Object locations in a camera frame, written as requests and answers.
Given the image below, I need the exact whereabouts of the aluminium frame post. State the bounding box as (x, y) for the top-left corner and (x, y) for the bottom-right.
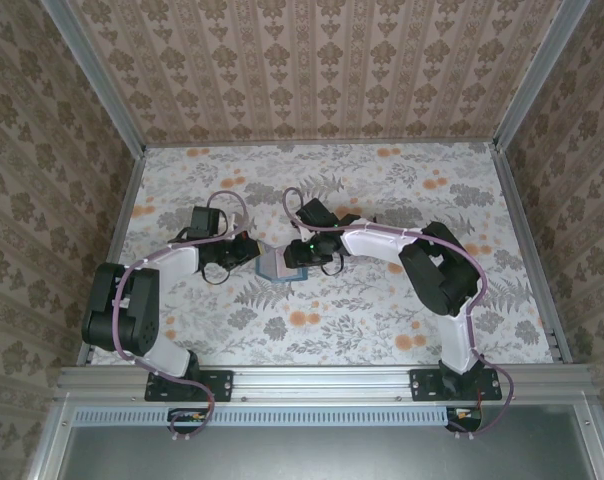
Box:
(492, 0), (592, 151)
(40, 0), (148, 157)

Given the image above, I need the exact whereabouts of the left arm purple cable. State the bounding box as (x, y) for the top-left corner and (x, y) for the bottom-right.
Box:
(110, 191), (257, 445)

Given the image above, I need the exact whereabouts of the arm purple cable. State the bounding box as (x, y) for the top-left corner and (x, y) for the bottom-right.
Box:
(110, 191), (257, 445)
(283, 187), (516, 441)

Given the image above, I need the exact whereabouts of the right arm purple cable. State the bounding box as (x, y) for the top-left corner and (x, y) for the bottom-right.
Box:
(283, 187), (516, 441)

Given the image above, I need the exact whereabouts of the aluminium side rail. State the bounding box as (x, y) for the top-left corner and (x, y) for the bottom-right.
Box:
(494, 144), (574, 366)
(76, 147), (148, 366)

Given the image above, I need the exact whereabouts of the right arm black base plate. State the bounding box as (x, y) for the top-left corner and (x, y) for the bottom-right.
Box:
(410, 368), (503, 403)

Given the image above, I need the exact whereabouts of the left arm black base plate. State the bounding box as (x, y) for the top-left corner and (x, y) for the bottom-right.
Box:
(144, 368), (234, 403)

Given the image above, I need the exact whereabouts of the aluminium table edge rail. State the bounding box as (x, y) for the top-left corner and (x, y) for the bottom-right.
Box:
(55, 363), (592, 403)

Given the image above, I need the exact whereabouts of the black cable port with wires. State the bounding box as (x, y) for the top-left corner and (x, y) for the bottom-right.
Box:
(167, 407), (208, 435)
(445, 405), (483, 434)

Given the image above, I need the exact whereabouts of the grey metal panel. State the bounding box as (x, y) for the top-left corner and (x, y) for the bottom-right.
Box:
(56, 424), (596, 480)

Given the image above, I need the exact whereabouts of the grey slotted cable duct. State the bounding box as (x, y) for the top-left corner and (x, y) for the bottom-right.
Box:
(74, 405), (484, 427)

